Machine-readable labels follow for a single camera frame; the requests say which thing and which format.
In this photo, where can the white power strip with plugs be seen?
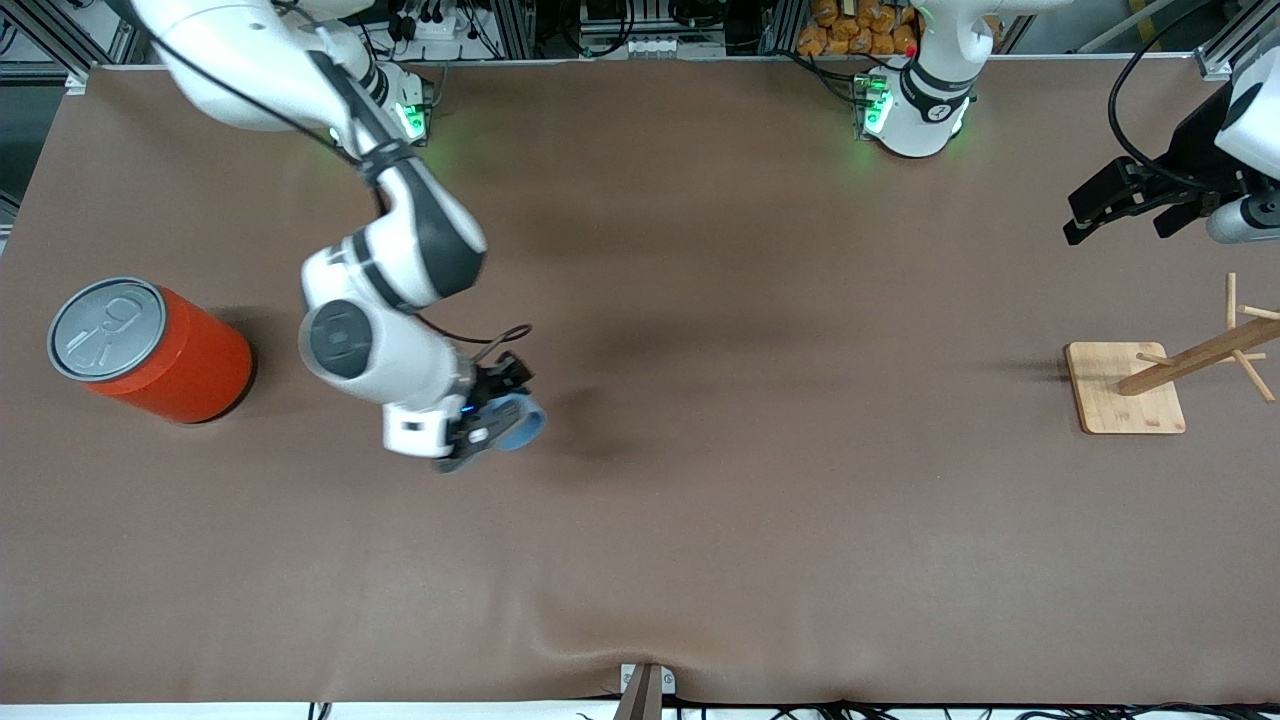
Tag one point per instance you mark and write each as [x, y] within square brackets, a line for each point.
[435, 22]

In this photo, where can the aluminium extrusion frame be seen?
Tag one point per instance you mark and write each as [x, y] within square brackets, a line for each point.
[60, 35]
[1225, 50]

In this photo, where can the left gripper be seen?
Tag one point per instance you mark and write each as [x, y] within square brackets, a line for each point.
[1197, 146]

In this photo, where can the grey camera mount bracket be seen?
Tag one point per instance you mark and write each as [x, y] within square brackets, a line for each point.
[645, 690]

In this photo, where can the orange snack bag pile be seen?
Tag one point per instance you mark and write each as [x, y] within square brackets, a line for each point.
[850, 30]

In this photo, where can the wooden mug tree stand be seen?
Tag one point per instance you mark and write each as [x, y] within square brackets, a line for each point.
[1120, 400]

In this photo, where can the brown table cloth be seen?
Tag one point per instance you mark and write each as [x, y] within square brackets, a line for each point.
[700, 450]

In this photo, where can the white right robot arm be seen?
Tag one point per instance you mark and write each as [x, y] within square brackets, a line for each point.
[400, 250]

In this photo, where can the large orange can grey lid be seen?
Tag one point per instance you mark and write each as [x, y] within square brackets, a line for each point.
[180, 360]

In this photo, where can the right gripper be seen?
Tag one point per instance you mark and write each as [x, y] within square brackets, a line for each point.
[497, 383]

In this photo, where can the light blue plastic cup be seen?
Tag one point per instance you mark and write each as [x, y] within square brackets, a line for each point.
[525, 425]

